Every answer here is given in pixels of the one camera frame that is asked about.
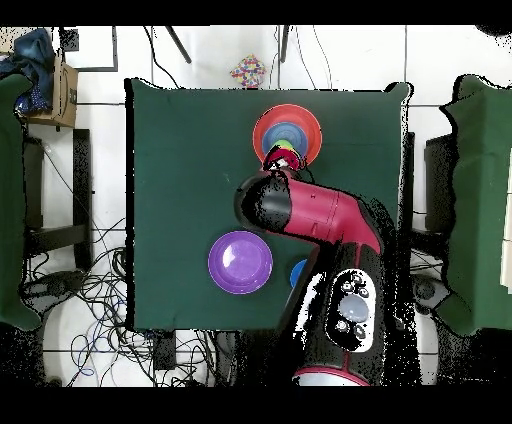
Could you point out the pink plastic cup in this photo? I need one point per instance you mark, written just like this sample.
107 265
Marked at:
294 160

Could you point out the green plastic cup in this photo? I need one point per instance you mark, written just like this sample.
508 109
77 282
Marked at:
284 143

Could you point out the small light blue bowl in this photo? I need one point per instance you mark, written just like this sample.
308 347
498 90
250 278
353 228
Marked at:
286 130

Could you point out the wide orange-red bowl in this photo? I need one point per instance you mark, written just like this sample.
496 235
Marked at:
312 128

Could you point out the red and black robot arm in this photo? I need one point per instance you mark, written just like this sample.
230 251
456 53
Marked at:
320 212

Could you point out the purple plastic bowl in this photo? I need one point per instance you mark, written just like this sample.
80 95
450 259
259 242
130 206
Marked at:
240 262

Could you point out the small dark blue bowl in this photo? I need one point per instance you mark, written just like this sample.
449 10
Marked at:
296 272

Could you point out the dark green tablecloth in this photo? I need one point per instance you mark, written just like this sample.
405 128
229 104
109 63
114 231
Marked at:
180 160

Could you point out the black tripod leg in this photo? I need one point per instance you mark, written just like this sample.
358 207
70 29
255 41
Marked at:
284 44
178 44

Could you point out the cardboard box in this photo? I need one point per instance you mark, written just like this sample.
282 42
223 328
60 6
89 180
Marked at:
64 100

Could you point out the green cloth covered table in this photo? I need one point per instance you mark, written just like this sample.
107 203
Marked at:
480 200
12 200

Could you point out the blue cloth bundle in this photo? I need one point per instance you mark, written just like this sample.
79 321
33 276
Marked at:
34 52

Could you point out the black stool frame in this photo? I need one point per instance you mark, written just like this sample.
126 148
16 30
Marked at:
82 224
438 180

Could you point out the black pedestal foot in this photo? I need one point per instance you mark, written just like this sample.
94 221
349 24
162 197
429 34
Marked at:
430 290
56 284

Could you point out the black rectangular frame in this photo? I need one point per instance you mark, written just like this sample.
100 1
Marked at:
115 48

